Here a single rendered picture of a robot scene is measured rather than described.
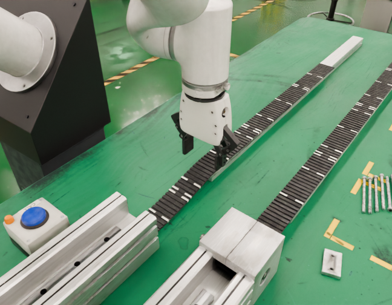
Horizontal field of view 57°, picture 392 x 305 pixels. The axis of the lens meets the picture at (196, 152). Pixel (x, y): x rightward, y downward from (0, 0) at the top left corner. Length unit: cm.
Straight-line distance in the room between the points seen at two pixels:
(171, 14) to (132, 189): 43
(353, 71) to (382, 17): 119
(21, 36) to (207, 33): 42
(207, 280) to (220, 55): 36
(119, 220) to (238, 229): 22
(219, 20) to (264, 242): 34
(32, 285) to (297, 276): 42
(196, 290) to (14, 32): 61
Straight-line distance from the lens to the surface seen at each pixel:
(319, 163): 83
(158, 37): 63
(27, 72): 90
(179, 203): 73
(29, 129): 86
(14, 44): 85
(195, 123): 70
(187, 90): 65
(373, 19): 253
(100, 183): 82
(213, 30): 59
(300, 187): 77
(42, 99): 86
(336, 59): 135
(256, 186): 80
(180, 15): 47
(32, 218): 69
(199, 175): 77
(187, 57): 62
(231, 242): 57
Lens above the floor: 133
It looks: 39 degrees down
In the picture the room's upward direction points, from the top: straight up
